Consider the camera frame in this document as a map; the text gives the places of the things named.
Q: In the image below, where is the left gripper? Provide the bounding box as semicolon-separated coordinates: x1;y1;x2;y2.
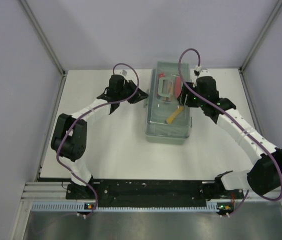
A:
118;80;150;105

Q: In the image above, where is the orange utility knife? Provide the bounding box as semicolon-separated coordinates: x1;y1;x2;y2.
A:
163;81;174;102

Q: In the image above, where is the yellow utility knife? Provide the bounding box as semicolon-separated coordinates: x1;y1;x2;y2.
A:
165;106;184;125

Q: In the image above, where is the green plastic toolbox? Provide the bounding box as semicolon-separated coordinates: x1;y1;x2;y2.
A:
145;61;191;145

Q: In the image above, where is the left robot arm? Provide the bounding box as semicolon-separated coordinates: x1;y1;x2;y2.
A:
51;74;148;198

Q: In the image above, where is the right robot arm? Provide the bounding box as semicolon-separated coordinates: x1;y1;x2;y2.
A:
178;76;282;198

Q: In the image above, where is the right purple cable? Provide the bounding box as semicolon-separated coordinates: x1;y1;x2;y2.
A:
178;48;282;218

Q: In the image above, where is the purple cable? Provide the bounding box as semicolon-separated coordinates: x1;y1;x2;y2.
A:
178;48;282;218
56;62;140;218

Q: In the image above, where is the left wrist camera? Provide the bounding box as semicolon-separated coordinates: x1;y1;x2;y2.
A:
120;69;127;77

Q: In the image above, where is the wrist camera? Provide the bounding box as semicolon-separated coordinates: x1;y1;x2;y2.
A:
194;65;211;78
120;69;127;77

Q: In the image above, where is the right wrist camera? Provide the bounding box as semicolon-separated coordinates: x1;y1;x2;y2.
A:
194;65;211;78

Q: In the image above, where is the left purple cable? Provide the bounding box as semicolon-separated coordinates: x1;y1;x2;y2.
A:
56;62;140;218

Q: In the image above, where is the right aluminium frame post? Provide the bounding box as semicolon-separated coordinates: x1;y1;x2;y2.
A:
240;0;282;73

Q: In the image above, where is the aluminium frame post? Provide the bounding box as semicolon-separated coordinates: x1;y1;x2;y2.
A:
240;0;282;73
18;0;68;76

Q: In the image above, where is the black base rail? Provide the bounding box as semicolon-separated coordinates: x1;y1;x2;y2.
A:
66;179;243;208

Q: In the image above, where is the grey cable duct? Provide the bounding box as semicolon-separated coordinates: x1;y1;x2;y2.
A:
31;201;231;213

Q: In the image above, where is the left aluminium frame post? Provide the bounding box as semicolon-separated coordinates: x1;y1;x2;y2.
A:
18;0;68;76

